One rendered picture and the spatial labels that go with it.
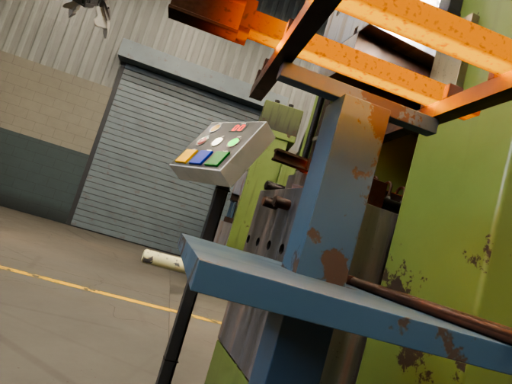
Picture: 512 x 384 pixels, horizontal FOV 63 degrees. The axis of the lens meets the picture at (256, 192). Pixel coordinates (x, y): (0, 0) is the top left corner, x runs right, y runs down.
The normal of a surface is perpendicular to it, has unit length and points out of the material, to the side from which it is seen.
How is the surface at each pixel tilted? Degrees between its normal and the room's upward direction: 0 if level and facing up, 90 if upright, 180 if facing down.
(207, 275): 90
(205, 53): 90
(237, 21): 90
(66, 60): 90
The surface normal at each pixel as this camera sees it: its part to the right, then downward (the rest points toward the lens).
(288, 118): 0.08, -0.09
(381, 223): 0.32, -0.02
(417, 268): -0.90, -0.30
